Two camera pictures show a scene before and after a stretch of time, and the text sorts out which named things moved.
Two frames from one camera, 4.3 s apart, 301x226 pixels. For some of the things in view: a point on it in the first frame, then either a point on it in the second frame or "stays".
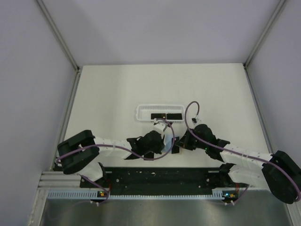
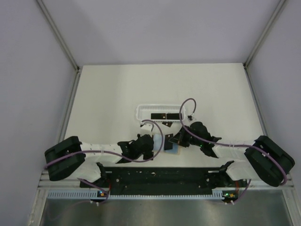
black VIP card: x=175 y=149 to x=168 y=145
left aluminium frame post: x=60 y=35 stays
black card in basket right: x=174 y=116 stays
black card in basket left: x=158 y=116 stays
